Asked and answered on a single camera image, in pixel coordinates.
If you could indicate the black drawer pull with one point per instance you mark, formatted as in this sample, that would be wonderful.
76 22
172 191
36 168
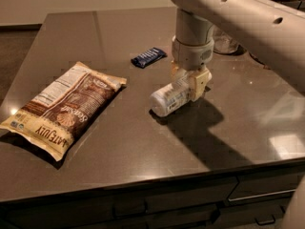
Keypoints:
265 220
129 209

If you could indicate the cabinet drawer handle bar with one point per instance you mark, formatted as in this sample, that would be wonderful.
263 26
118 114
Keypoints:
248 195

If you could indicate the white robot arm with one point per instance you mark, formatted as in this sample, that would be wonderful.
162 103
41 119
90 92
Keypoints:
272 32

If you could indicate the black left drawer pull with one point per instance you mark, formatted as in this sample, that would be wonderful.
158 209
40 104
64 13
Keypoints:
129 209

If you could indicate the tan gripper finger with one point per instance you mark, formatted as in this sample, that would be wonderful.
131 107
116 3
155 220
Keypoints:
198 82
176 71

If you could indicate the dark blue snack bar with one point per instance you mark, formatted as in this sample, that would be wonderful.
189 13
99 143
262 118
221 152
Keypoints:
146 58

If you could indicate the clear plastic water bottle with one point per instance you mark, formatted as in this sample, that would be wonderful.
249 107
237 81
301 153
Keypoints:
171 97

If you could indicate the brown chip bag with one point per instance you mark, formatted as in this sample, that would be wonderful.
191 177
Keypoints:
60 114

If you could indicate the black lower drawer pull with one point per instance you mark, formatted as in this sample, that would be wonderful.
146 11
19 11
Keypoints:
265 220

